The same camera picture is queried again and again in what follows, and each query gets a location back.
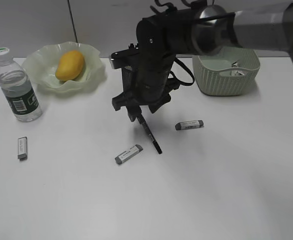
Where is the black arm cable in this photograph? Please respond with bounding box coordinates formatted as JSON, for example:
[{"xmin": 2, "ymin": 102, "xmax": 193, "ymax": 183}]
[{"xmin": 171, "ymin": 58, "xmax": 195, "ymax": 86}]

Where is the black mesh pen holder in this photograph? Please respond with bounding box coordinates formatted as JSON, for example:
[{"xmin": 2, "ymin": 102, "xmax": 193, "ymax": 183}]
[{"xmin": 121, "ymin": 66, "xmax": 138, "ymax": 99}]

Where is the waste paper ball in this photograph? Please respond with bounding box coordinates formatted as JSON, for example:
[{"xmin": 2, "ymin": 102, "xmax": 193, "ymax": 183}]
[{"xmin": 226, "ymin": 60, "xmax": 248, "ymax": 77}]

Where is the grey white eraser right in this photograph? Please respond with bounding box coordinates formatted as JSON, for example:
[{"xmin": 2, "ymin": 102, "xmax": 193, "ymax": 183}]
[{"xmin": 175, "ymin": 120, "xmax": 204, "ymax": 131}]

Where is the grey white eraser left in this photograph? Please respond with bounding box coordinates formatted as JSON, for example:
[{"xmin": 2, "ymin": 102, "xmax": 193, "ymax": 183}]
[{"xmin": 17, "ymin": 136, "xmax": 28, "ymax": 160}]

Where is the pale green wavy glass plate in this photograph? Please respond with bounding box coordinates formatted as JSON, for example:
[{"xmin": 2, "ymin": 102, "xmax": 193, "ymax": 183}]
[{"xmin": 22, "ymin": 41, "xmax": 106, "ymax": 94}]

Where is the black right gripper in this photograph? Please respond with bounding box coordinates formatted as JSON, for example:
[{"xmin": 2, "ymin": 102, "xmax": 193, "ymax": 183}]
[{"xmin": 109, "ymin": 47, "xmax": 178, "ymax": 122}]

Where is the clear water bottle green label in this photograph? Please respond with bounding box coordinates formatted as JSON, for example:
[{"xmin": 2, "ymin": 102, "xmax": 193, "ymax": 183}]
[{"xmin": 0, "ymin": 47, "xmax": 42, "ymax": 122}]

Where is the grey white eraser middle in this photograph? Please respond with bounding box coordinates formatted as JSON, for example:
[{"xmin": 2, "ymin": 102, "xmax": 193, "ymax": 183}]
[{"xmin": 115, "ymin": 144, "xmax": 143, "ymax": 165}]

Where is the yellow mango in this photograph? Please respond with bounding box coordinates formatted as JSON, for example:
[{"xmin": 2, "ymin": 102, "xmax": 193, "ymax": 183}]
[{"xmin": 55, "ymin": 50, "xmax": 85, "ymax": 82}]

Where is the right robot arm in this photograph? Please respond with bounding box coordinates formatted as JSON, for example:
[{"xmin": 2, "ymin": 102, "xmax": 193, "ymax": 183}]
[{"xmin": 109, "ymin": 0, "xmax": 293, "ymax": 121}]

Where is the pale green plastic basket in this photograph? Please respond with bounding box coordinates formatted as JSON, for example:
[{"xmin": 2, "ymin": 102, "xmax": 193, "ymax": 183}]
[{"xmin": 192, "ymin": 47, "xmax": 261, "ymax": 97}]

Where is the black cable left wall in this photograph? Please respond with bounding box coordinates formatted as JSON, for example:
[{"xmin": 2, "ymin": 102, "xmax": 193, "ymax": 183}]
[{"xmin": 67, "ymin": 0, "xmax": 79, "ymax": 43}]

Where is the black marker pen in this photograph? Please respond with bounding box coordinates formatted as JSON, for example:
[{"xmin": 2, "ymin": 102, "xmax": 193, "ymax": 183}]
[{"xmin": 137, "ymin": 114, "xmax": 163, "ymax": 155}]

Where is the grey white eraser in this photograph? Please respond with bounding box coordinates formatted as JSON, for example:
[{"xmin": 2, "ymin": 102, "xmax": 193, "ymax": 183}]
[
  {"xmin": 17, "ymin": 136, "xmax": 28, "ymax": 160},
  {"xmin": 115, "ymin": 144, "xmax": 143, "ymax": 165},
  {"xmin": 175, "ymin": 120, "xmax": 204, "ymax": 131}
]

